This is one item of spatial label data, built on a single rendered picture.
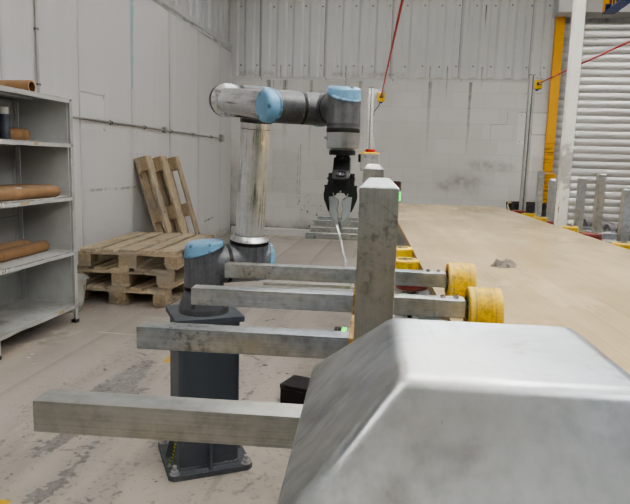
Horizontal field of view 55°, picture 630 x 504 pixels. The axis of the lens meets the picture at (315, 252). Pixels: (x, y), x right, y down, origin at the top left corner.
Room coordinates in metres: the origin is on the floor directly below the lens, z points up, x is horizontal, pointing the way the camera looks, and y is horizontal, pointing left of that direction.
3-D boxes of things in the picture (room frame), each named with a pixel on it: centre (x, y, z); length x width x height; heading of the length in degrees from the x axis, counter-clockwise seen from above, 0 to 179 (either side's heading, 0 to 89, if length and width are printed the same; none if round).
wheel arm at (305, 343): (0.76, -0.02, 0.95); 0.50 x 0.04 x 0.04; 85
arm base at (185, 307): (2.27, 0.42, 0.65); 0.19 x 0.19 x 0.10
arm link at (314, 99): (1.76, -0.01, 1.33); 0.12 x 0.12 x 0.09; 26
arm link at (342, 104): (1.66, -0.06, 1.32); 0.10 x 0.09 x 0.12; 26
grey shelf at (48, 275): (3.80, 1.95, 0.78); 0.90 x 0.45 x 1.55; 172
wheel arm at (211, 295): (1.01, -0.04, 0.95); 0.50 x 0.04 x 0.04; 85
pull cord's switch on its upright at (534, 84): (4.26, -1.47, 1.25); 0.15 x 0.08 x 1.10; 175
